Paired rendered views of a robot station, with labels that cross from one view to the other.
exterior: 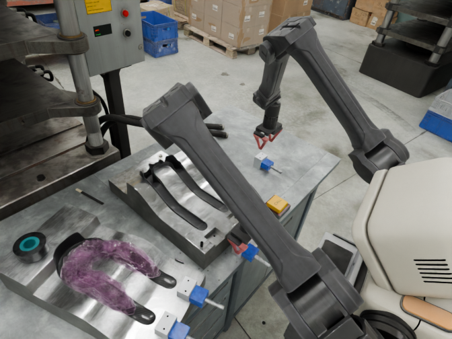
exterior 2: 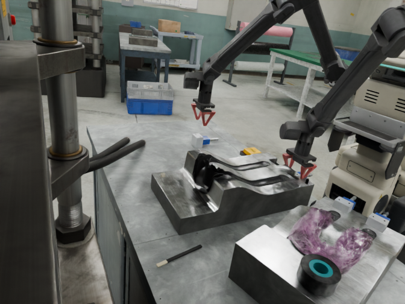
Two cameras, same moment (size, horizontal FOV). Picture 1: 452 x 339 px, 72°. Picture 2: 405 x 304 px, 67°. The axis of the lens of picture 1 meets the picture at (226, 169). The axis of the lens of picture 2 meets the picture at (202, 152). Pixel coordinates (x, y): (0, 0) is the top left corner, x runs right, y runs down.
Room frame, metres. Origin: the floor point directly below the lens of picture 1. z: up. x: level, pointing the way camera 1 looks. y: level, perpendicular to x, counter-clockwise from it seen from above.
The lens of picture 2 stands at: (0.52, 1.05, 1.39)
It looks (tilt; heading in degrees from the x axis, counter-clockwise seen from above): 25 degrees down; 294
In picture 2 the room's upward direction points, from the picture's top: 8 degrees clockwise
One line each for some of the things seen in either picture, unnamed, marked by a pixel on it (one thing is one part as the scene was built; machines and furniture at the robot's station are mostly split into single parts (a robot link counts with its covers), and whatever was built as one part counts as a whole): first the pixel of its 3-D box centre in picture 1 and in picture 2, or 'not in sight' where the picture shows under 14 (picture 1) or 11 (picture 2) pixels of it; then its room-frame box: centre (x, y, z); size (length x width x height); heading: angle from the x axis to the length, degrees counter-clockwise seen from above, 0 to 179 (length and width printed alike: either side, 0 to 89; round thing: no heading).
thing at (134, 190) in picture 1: (179, 194); (232, 180); (0.78, 0.16, 0.87); 0.50 x 0.26 x 0.14; 54
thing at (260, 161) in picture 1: (269, 165); (205, 140); (1.06, -0.19, 0.83); 0.13 x 0.05 x 0.05; 54
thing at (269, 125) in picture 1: (270, 122); (204, 98); (1.08, -0.15, 1.04); 0.10 x 0.07 x 0.07; 143
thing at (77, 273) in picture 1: (106, 266); (331, 233); (0.45, 0.30, 0.90); 0.26 x 0.18 x 0.08; 71
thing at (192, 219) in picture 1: (179, 187); (240, 169); (0.77, 0.15, 0.92); 0.35 x 0.16 x 0.09; 54
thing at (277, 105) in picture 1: (272, 107); (205, 84); (1.08, -0.15, 1.10); 0.07 x 0.06 x 0.07; 35
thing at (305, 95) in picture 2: not in sight; (331, 87); (0.79, -4.24, 0.51); 2.40 x 1.13 x 1.02; 135
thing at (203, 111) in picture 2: (264, 138); (205, 114); (1.06, -0.14, 0.96); 0.07 x 0.07 x 0.09; 53
